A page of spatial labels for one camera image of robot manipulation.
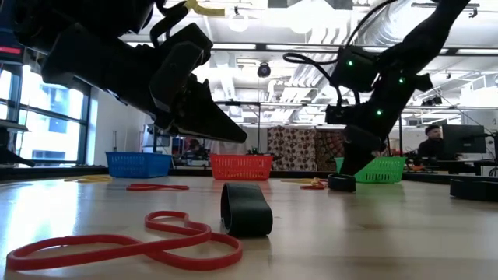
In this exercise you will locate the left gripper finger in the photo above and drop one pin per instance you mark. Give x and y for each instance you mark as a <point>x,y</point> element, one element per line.
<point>198,109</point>
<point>210,135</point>

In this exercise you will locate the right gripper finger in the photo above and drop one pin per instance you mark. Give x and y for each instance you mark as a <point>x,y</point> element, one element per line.
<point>354,148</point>
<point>371,149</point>

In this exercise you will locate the black wide rubber band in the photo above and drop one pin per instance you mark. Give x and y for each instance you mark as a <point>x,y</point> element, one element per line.
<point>249,210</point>
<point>472,190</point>
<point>342,183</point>

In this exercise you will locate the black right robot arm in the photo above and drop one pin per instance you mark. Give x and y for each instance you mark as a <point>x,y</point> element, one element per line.
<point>428,35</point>

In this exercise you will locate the person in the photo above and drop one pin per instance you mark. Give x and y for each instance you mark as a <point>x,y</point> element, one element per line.
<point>432,145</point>
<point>194,147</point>

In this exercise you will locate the grey draped cloth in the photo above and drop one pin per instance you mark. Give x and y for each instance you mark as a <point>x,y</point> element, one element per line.
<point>229,148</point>

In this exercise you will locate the dark patterned cloth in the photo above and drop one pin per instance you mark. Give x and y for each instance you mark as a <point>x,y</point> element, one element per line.
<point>328,149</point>

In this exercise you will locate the green plastic basket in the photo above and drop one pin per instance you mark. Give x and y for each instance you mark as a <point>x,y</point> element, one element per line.
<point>385,171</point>

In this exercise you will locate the red plastic basket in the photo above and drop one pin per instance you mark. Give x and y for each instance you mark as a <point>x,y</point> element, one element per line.
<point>241,167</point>

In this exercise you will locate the brown dotted cloth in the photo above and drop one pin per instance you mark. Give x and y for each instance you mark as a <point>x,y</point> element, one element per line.
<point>292,148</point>

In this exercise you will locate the blue plastic basket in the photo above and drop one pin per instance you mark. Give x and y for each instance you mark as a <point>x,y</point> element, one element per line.
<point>138,165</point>

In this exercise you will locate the long ceiling light strip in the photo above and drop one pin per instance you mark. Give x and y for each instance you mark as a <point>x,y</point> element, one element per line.
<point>249,46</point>

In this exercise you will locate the black desktop monitor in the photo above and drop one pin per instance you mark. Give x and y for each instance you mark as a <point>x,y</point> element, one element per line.
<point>463,138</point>

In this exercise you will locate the yellow tape tag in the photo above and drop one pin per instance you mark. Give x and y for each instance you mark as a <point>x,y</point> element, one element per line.
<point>206,9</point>

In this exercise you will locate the black computer monitor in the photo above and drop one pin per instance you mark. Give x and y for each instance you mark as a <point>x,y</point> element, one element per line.
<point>5,58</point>

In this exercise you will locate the black metal table frame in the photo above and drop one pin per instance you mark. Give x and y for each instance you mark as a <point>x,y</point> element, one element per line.
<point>428,177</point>

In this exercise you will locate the black ceiling dome camera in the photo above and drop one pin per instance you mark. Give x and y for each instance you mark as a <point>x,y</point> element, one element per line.
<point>264,71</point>

